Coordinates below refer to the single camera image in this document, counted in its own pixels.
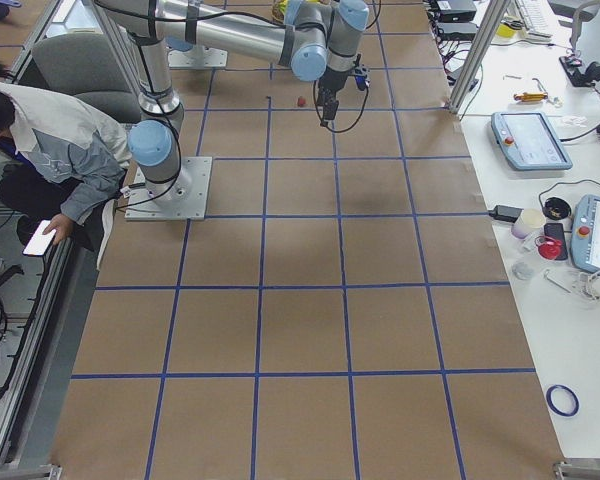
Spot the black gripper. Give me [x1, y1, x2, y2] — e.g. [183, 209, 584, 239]
[314, 54, 370, 127]

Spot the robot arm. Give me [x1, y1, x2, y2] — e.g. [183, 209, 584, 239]
[96, 1, 369, 221]

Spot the yellow banana bunch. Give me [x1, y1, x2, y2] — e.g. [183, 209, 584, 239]
[271, 0, 288, 24]

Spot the upper teach pendant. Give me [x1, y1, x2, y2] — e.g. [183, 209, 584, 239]
[490, 111, 573, 171]

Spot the teach pendant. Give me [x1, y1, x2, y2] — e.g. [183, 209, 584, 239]
[570, 195, 600, 273]
[490, 111, 573, 171]

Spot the black power adapter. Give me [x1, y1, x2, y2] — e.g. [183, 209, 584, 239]
[488, 205, 522, 223]

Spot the white cup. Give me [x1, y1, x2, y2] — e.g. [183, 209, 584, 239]
[511, 208, 546, 239]

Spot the grey office chair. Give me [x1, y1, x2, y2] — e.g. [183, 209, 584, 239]
[31, 32, 141, 124]

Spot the red round object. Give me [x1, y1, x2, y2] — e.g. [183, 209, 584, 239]
[535, 236, 563, 261]

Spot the person in grey jacket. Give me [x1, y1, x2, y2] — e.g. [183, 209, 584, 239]
[0, 62, 132, 255]

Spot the lower teach pendant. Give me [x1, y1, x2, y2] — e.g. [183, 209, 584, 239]
[570, 195, 600, 273]

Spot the white smartphone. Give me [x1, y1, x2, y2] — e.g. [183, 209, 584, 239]
[23, 220, 56, 257]

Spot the blue tape roll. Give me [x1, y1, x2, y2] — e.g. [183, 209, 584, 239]
[545, 384, 580, 418]

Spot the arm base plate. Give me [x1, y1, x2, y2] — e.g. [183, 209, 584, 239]
[124, 157, 212, 221]
[168, 45, 228, 70]

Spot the aluminium frame post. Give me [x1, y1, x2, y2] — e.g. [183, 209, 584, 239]
[448, 0, 509, 114]

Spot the yellow handled tool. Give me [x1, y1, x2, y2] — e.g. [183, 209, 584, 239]
[513, 92, 548, 103]

